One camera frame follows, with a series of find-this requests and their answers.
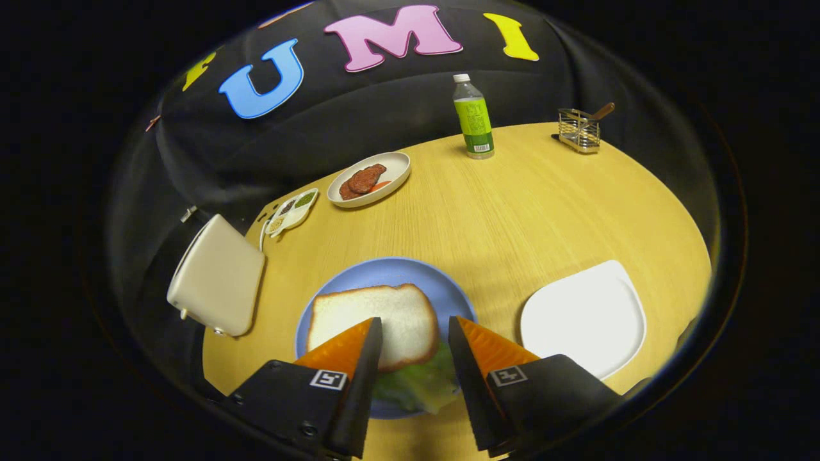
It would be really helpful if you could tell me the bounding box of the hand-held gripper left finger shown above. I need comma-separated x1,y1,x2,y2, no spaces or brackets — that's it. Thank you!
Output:
215,317,384,460

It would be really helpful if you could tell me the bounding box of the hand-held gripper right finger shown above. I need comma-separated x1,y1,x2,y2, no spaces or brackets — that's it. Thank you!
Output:
448,316,623,458

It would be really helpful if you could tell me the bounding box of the blue round plate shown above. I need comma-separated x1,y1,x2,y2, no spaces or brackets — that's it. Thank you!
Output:
295,257,478,420

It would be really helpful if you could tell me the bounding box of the green lettuce leaf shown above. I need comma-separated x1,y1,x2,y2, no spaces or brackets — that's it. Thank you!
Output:
373,341,461,414

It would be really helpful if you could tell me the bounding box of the green label plastic bottle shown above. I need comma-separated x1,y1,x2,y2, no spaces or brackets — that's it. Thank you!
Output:
452,73,495,160

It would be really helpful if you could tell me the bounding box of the brown meat patty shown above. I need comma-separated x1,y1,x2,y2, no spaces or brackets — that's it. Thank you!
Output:
338,163,388,201

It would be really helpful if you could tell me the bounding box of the white divided condiment tray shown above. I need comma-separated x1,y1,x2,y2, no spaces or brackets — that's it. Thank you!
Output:
265,188,319,239

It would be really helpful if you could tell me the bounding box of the white oval plate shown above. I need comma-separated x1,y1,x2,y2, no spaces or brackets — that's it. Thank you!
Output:
327,151,411,209

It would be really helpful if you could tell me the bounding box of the metal wire basket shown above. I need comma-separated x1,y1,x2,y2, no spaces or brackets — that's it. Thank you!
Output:
552,108,602,155

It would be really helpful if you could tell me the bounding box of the white square plate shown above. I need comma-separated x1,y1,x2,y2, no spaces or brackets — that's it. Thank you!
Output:
520,259,647,381

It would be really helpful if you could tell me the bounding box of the brown-crust bread slice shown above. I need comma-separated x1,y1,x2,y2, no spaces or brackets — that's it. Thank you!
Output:
307,284,440,373

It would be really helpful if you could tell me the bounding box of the black backdrop cloth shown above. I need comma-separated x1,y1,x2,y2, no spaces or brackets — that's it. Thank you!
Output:
106,0,731,289

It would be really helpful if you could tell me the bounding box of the white toaster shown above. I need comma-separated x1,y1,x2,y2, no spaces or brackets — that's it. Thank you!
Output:
167,214,266,337

